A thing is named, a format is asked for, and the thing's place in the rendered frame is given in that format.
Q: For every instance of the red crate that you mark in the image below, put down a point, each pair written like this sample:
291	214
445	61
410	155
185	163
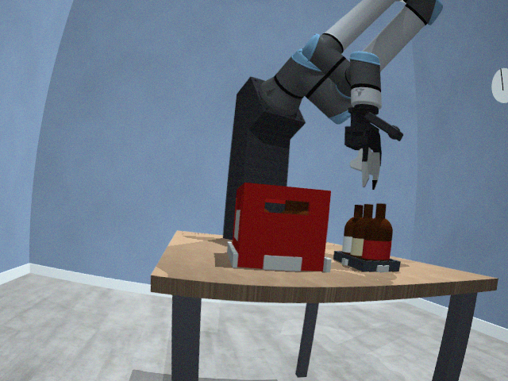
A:
273	234

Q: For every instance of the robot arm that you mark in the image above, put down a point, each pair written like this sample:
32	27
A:
319	71

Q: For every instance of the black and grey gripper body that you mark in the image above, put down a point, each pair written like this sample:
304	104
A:
353	136

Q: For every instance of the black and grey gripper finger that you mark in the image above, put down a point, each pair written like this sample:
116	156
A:
362	161
375	166

